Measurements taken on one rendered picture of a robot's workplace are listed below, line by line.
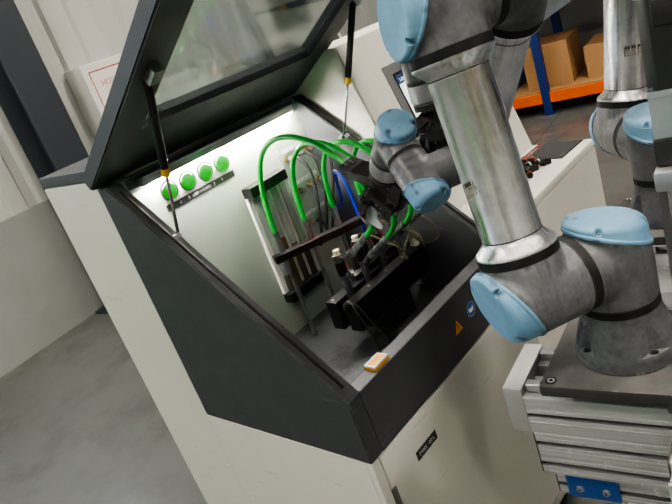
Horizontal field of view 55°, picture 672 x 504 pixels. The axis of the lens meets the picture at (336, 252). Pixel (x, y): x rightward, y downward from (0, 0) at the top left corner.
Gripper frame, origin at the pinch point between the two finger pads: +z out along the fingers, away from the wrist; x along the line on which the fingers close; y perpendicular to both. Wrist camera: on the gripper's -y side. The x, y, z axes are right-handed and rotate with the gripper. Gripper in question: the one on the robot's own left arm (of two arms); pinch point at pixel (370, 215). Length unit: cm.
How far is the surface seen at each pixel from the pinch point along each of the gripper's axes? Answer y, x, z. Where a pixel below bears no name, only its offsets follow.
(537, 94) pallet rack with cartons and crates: -85, 401, 346
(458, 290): 24.9, 6.0, 14.1
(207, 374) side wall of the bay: -9, -47, 31
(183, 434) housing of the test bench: -13, -60, 69
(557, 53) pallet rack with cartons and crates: -92, 429, 316
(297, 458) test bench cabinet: 21, -47, 31
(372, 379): 25.4, -28.5, 2.6
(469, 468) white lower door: 53, -19, 39
